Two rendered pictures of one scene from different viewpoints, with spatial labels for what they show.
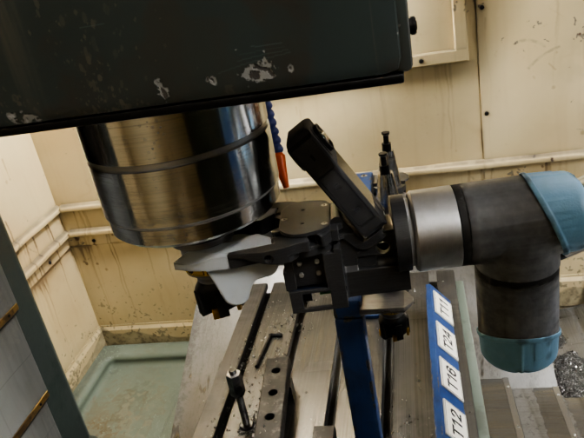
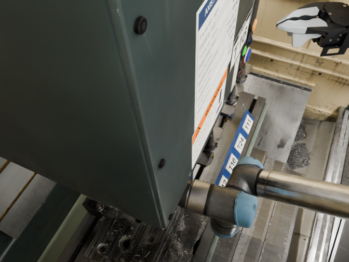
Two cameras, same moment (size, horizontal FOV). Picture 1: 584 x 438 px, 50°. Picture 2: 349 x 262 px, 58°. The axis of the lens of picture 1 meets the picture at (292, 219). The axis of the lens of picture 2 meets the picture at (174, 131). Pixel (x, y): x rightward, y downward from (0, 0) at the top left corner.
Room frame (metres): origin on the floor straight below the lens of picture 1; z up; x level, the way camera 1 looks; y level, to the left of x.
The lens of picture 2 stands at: (0.24, -0.15, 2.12)
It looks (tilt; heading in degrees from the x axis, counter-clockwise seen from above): 56 degrees down; 15
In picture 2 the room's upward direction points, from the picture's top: 4 degrees counter-clockwise
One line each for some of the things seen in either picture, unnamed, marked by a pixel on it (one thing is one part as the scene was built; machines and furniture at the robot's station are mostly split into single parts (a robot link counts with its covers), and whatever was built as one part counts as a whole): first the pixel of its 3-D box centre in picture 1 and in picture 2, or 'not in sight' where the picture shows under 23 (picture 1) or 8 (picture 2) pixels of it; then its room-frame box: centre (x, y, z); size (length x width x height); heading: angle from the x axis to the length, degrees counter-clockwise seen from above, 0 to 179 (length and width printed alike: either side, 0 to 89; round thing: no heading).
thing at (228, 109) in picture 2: not in sight; (224, 108); (0.94, -0.16, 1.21); 0.07 x 0.05 x 0.01; 77
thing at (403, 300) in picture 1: (387, 301); (202, 158); (0.73, -0.11, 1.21); 0.07 x 0.05 x 0.01; 77
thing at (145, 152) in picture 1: (181, 147); not in sight; (0.54, 0.08, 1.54); 0.16 x 0.16 x 0.12
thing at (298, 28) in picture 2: not in sight; (299, 35); (0.79, -0.28, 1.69); 0.09 x 0.03 x 0.06; 107
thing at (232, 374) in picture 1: (240, 399); not in sight; (0.89, 0.15, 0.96); 0.03 x 0.03 x 0.13
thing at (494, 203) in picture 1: (516, 220); (230, 206); (0.50, -0.20, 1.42); 0.11 x 0.08 x 0.09; 83
